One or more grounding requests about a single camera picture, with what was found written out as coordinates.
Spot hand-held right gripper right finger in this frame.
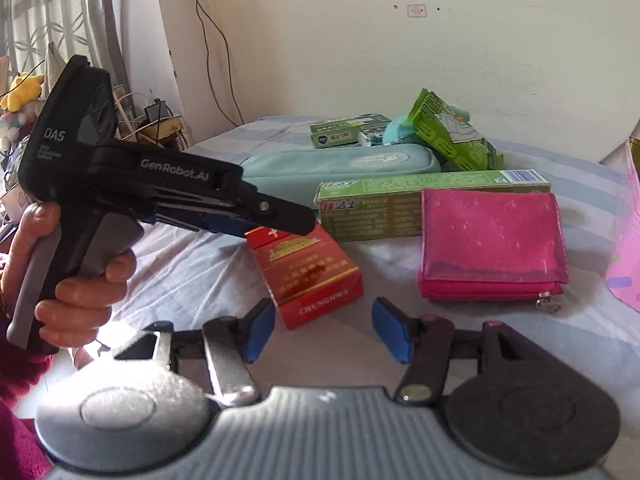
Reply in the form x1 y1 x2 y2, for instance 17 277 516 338
371 297 543 406

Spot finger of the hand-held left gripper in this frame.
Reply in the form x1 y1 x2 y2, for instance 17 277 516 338
148 209 263 237
217 179 319 237

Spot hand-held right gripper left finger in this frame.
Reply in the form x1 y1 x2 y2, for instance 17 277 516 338
102 298 277 409

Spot red cigarette box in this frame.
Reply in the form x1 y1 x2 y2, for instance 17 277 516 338
245 222 365 331

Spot green toothpaste box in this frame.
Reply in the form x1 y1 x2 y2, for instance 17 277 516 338
314 168 553 242

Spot pink wallet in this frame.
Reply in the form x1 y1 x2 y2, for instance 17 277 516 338
419 189 570 314

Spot pink cardboard box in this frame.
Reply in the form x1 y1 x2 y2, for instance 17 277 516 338
605 136 640 314

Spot person's left forearm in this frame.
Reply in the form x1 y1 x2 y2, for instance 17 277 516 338
0 342 53 480

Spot person's left hand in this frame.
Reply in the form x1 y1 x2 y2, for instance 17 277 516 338
0 202 137 349

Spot striped bed sheet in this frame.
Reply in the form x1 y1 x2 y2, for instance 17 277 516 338
75 115 640 396

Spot wooden rack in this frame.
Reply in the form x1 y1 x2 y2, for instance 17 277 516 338
114 85 187 152

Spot yellow plush toy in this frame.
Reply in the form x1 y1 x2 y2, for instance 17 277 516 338
0 72 45 112

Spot small green box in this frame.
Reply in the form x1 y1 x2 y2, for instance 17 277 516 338
309 114 392 150

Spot small white teal box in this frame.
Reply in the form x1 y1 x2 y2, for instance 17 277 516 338
357 127 390 147

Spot patterned curtain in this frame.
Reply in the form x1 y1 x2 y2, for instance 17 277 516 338
0 0 121 93

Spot green tissue packet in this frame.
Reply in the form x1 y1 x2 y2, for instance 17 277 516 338
407 88 505 172

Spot dark wall cable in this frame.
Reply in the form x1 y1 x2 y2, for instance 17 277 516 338
175 0 247 127

